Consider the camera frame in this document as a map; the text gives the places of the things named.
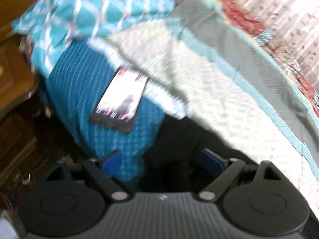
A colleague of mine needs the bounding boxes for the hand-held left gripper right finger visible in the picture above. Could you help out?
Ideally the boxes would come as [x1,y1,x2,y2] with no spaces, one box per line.
[196,148,284,203]

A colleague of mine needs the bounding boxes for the wooden nightstand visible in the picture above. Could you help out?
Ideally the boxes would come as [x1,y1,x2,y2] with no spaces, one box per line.
[0,31,58,190]

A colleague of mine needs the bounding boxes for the red floral blanket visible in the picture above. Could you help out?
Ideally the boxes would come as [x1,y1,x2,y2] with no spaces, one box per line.
[142,0,319,117]

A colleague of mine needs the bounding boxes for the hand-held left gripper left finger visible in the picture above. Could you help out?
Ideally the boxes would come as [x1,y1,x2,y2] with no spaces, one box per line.
[45,149,134,203]

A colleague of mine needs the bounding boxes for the black pants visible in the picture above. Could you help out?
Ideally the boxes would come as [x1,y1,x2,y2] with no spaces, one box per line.
[136,119,260,195]

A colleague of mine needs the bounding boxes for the black smartphone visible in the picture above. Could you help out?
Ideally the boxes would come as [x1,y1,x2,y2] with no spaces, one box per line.
[89,65,149,134]

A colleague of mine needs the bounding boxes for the beige patterned curtain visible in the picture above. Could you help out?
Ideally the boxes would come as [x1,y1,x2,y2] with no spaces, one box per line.
[224,0,319,85]

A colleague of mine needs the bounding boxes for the patterned teal and beige bedspread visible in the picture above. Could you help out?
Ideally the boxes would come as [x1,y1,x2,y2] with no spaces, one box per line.
[35,0,319,215]

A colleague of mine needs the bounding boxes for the teal lattice pillow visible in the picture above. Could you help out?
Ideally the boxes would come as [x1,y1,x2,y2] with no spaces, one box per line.
[12,0,176,77]

